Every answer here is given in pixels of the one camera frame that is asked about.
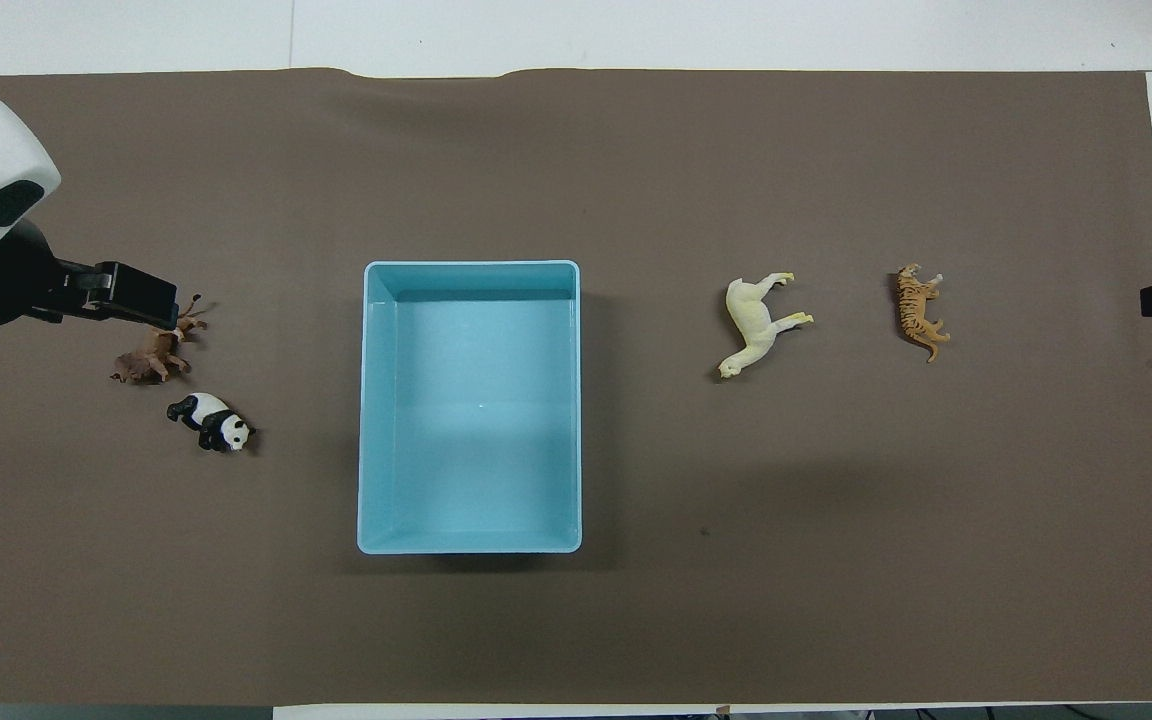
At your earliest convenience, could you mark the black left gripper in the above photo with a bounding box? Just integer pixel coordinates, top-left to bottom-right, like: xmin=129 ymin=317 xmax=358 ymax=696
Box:
xmin=54 ymin=258 xmax=181 ymax=332

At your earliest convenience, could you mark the brown lion toy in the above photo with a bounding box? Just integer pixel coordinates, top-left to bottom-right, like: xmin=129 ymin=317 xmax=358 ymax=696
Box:
xmin=110 ymin=294 xmax=209 ymax=385

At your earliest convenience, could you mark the black and white panda toy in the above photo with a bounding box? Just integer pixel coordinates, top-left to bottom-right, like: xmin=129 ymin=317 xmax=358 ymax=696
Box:
xmin=167 ymin=393 xmax=256 ymax=454

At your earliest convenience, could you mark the orange striped tiger toy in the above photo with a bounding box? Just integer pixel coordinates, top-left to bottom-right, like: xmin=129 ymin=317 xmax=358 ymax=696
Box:
xmin=896 ymin=263 xmax=951 ymax=363

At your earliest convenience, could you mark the cream white horse toy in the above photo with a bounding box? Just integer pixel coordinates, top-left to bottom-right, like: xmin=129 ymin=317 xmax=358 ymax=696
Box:
xmin=718 ymin=271 xmax=815 ymax=382

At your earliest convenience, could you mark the light blue storage box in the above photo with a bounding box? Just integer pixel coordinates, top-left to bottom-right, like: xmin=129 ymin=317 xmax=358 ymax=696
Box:
xmin=357 ymin=260 xmax=583 ymax=556

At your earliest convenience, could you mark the brown table mat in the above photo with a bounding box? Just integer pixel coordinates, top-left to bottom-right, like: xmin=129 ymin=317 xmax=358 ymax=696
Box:
xmin=0 ymin=67 xmax=1152 ymax=707

